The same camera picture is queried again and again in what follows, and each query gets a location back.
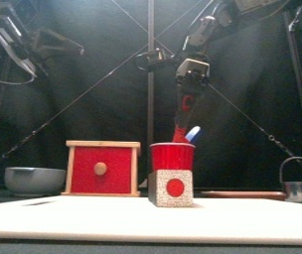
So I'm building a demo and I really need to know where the red handled toy knife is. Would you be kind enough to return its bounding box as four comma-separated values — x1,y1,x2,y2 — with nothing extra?
172,123,193,144

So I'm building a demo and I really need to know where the white speckled sushi block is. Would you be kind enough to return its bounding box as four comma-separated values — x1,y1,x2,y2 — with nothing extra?
148,169,196,208

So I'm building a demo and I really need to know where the red plastic cup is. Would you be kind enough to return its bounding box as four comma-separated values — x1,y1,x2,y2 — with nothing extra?
149,142,197,173

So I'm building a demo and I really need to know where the wooden box with red drawer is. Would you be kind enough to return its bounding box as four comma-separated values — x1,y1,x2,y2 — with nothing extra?
62,139,142,198

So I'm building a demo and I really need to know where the brown wooden tray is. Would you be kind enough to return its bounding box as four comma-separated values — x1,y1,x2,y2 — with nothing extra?
200,190,290,201

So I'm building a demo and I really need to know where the white cutting board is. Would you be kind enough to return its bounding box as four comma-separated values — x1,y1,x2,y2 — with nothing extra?
0,194,302,247

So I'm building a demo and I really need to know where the grey bowl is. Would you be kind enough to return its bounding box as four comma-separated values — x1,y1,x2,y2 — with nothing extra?
4,166,69,198

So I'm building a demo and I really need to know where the vertical metal frame pole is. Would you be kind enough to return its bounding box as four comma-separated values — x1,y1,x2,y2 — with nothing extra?
146,0,157,147

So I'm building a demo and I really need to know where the black camera on pole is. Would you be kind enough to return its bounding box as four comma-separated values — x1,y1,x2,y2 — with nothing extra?
134,48,178,72

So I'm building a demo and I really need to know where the diagonal brace wire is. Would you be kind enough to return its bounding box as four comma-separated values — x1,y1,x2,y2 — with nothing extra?
111,0,302,182
0,43,160,177

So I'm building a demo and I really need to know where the dark slanted frame pole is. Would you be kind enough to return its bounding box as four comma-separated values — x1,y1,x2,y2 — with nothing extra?
283,9,302,163

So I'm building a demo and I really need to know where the metal pot with handle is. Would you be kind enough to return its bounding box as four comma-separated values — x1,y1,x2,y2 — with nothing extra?
279,156,302,206

